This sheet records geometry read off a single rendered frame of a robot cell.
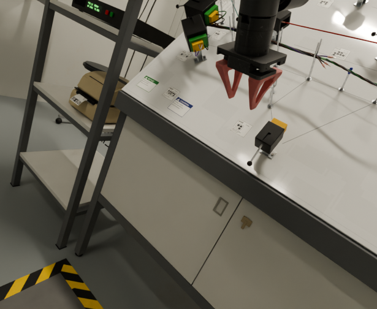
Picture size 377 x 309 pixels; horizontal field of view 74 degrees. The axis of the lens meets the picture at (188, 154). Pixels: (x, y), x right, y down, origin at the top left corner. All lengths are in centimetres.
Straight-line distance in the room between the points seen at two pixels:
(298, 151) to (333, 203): 16
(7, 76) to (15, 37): 40
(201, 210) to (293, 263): 30
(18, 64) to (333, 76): 280
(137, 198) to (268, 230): 51
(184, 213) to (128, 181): 29
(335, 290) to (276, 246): 16
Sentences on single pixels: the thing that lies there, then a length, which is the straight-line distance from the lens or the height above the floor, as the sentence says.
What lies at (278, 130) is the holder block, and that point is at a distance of 66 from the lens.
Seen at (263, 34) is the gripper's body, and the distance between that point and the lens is 43.
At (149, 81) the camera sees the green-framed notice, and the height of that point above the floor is 94.
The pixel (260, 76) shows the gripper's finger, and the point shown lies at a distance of 42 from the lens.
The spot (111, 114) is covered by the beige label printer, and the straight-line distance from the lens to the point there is 120.
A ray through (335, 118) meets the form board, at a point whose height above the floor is 109.
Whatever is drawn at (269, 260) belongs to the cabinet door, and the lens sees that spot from 80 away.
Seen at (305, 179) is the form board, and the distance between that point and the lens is 72.
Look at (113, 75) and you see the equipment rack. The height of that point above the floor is 90.
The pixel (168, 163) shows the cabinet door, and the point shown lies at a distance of 89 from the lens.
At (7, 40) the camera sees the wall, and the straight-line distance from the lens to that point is 305.
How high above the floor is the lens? 108
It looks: 20 degrees down
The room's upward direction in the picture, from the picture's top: 25 degrees clockwise
